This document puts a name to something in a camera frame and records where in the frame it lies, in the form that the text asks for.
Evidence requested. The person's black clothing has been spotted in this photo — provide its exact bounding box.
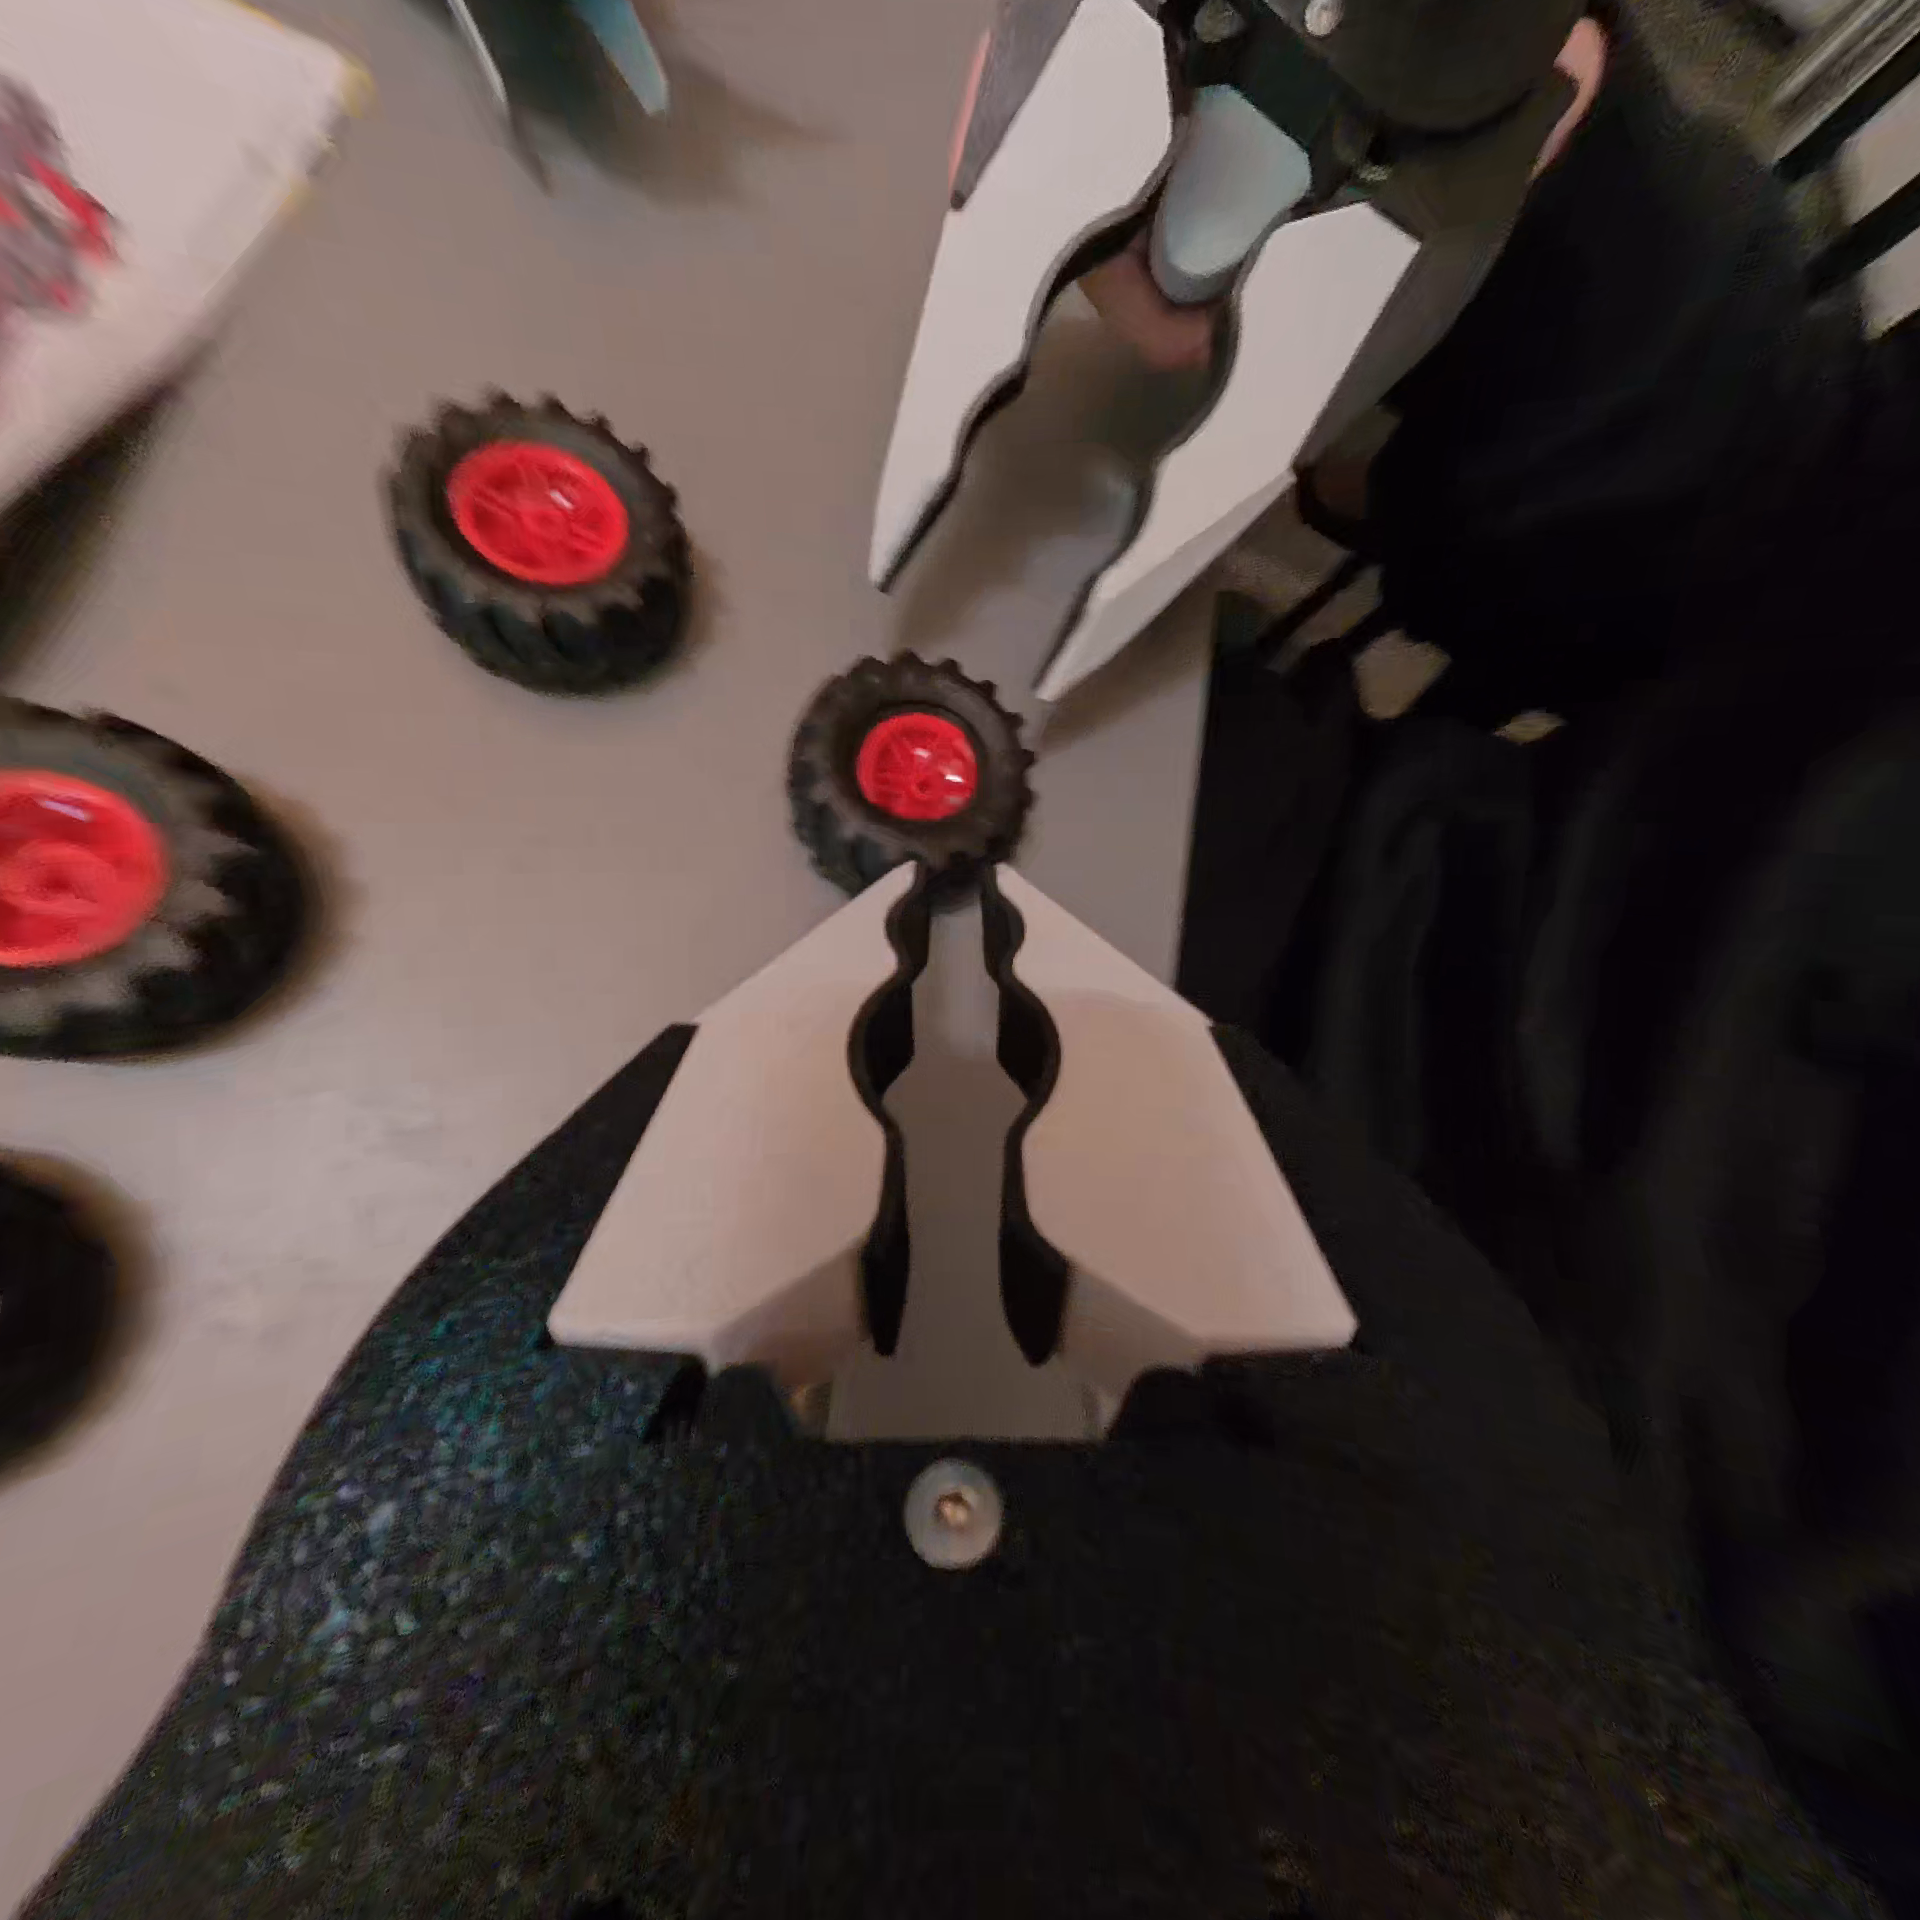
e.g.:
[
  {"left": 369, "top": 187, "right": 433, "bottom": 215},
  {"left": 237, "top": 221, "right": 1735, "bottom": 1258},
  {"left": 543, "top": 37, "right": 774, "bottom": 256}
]
[{"left": 1177, "top": 570, "right": 1920, "bottom": 1920}]

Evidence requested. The grey red toy truck chassis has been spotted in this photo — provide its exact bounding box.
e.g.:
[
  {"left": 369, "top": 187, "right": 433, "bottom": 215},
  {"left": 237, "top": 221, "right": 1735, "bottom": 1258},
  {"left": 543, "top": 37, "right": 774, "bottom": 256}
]
[{"left": 428, "top": 0, "right": 677, "bottom": 190}]

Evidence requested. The white instruction booklet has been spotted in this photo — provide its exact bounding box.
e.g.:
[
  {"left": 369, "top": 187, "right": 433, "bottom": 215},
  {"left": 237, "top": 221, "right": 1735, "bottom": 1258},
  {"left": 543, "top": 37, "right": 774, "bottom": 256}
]
[{"left": 0, "top": 0, "right": 373, "bottom": 514}]

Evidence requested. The large red rim toy wheel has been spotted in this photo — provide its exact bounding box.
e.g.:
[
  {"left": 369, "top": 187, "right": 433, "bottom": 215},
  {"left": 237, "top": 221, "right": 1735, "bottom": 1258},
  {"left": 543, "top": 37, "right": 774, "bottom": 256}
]
[
  {"left": 0, "top": 1152, "right": 146, "bottom": 1482},
  {"left": 0, "top": 695, "right": 319, "bottom": 1063}
]

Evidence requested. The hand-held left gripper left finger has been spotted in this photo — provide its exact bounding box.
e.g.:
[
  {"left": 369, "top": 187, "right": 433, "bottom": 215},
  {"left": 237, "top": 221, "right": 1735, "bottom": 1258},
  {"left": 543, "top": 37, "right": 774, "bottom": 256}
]
[{"left": 543, "top": 863, "right": 924, "bottom": 1445}]

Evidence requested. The grey desk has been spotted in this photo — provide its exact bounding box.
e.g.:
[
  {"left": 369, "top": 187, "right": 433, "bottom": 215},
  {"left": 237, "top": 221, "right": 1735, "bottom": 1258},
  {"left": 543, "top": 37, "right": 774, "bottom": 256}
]
[{"left": 0, "top": 0, "right": 1308, "bottom": 1892}]

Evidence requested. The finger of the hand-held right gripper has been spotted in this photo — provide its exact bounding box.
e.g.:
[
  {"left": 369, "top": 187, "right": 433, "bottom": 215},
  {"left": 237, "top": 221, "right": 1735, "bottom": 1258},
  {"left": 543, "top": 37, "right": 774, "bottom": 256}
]
[
  {"left": 1031, "top": 195, "right": 1426, "bottom": 703},
  {"left": 866, "top": 0, "right": 1174, "bottom": 594}
]

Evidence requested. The person's right hand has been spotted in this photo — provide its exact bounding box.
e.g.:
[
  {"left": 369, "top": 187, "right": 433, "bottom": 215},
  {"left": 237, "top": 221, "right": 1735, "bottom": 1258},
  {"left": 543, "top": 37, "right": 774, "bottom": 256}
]
[{"left": 1093, "top": 251, "right": 1226, "bottom": 378}]

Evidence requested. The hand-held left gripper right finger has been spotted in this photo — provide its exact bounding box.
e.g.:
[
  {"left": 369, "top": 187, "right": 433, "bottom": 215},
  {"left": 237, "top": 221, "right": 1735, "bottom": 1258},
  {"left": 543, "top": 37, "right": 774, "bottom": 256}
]
[{"left": 979, "top": 867, "right": 1365, "bottom": 1442}]

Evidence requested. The small red rim toy wheel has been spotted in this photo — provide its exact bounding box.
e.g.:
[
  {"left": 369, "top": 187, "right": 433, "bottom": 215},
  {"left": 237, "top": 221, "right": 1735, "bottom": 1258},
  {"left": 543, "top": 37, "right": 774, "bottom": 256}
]
[
  {"left": 785, "top": 650, "right": 1041, "bottom": 904},
  {"left": 383, "top": 390, "right": 698, "bottom": 698}
]

